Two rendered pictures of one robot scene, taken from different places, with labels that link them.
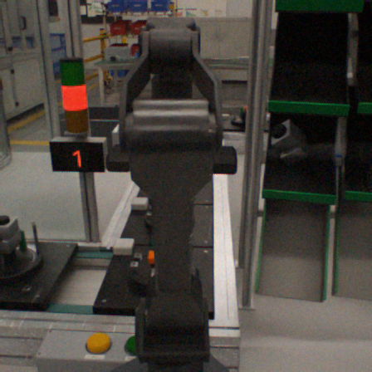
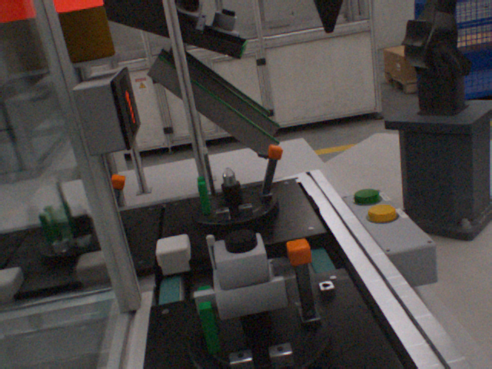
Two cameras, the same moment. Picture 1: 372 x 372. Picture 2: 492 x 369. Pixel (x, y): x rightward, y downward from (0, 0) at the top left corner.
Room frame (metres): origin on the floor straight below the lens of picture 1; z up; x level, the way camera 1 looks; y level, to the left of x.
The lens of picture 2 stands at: (0.84, 0.83, 1.30)
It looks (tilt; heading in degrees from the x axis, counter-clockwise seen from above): 20 degrees down; 264
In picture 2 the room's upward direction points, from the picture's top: 10 degrees counter-clockwise
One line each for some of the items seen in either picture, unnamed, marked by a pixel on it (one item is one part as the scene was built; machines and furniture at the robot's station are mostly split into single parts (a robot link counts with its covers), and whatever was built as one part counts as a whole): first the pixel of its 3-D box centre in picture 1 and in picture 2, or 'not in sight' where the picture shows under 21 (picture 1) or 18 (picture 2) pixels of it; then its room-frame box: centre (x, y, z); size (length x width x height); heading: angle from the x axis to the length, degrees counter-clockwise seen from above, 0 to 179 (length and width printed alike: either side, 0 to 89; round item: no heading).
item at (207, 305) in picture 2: not in sight; (210, 327); (0.85, 0.41, 1.01); 0.01 x 0.01 x 0.05; 87
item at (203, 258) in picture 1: (159, 257); (231, 191); (0.79, 0.06, 1.01); 0.24 x 0.24 x 0.13; 87
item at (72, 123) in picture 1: (76, 119); (86, 34); (0.92, 0.24, 1.28); 0.05 x 0.05 x 0.05
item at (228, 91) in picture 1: (241, 90); not in sight; (6.31, -0.82, 0.40); 0.61 x 0.41 x 0.22; 83
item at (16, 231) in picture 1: (7, 230); (235, 271); (0.82, 0.40, 1.06); 0.08 x 0.04 x 0.07; 177
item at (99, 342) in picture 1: (98, 344); (382, 215); (0.58, 0.16, 0.96); 0.04 x 0.04 x 0.02
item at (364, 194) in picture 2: (137, 345); (367, 198); (0.58, 0.09, 0.96); 0.04 x 0.04 x 0.02
